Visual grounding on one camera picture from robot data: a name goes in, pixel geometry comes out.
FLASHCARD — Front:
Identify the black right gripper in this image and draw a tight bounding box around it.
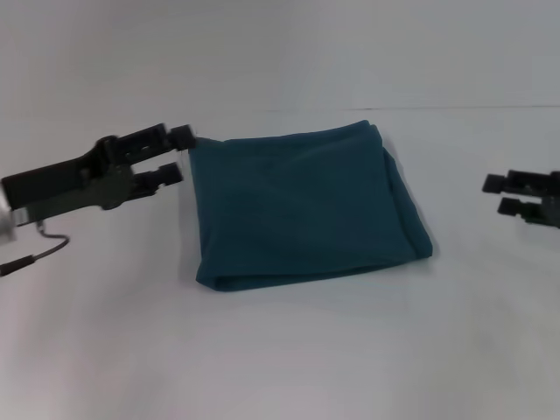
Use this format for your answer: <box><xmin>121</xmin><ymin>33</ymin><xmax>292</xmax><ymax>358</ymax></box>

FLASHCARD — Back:
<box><xmin>480</xmin><ymin>170</ymin><xmax>560</xmax><ymax>229</ymax></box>

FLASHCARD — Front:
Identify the dark left gripper cable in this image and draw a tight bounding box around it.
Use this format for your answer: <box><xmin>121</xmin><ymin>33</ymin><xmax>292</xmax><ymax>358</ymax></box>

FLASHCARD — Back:
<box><xmin>0</xmin><ymin>221</ymin><xmax>72</xmax><ymax>278</ymax></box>

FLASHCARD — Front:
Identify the teal blue t-shirt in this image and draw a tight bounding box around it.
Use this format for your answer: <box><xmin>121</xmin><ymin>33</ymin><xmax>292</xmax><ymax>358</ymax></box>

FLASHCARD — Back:
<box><xmin>188</xmin><ymin>118</ymin><xmax>436</xmax><ymax>294</ymax></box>

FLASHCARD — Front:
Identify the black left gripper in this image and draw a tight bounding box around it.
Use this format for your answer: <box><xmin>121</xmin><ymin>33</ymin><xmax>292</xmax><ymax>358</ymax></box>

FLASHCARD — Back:
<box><xmin>0</xmin><ymin>123</ymin><xmax>198</xmax><ymax>229</ymax></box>

